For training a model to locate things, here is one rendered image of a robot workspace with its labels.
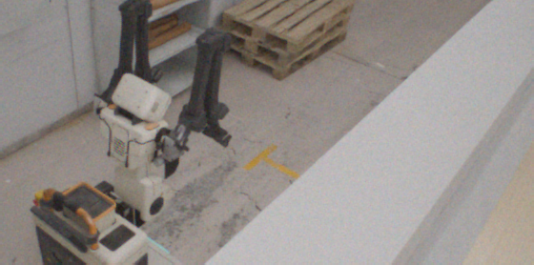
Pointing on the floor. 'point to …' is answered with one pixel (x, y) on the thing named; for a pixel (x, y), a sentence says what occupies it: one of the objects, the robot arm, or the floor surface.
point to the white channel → (402, 152)
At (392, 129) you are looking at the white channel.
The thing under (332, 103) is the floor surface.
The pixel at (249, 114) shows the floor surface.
